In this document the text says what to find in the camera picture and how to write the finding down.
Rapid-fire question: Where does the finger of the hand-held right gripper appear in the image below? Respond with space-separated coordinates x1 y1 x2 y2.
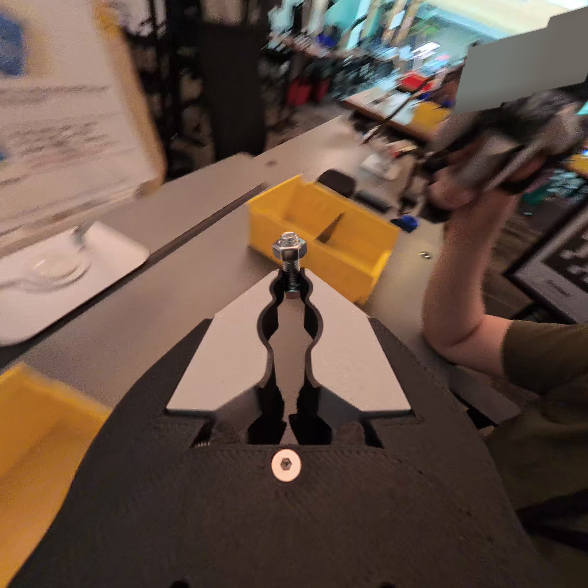
487 131 572 191
459 135 522 185

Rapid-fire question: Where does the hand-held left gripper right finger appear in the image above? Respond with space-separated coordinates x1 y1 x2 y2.
289 268 412 444

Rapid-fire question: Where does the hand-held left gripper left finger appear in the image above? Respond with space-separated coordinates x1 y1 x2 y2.
166 269 282 444

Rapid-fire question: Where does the yellow divided plastic bin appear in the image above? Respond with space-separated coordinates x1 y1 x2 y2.
247 175 401 305

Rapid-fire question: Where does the steel hex bolt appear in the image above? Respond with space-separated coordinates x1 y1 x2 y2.
280 232 302 300

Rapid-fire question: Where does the steel hex nut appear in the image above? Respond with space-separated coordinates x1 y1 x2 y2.
271 238 307 264

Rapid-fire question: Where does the person's right hand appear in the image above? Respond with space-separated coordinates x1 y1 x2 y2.
429 175 513 214

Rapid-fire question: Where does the yellow storage bin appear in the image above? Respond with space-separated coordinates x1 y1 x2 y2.
416 102 453 131

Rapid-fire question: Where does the black framed marker sign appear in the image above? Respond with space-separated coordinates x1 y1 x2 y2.
505 207 588 324

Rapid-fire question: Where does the grey work table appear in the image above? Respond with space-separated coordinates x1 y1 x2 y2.
342 85 442 143

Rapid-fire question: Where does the black square pad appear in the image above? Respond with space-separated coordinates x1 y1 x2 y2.
356 189 391 212

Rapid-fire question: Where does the black rounded device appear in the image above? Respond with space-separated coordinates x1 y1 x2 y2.
317 169 356 198

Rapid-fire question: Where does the wooden sign board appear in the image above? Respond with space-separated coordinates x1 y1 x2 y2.
92 0 167 198

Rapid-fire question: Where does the printed instruction sheet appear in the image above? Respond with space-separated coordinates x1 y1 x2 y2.
0 0 157 244

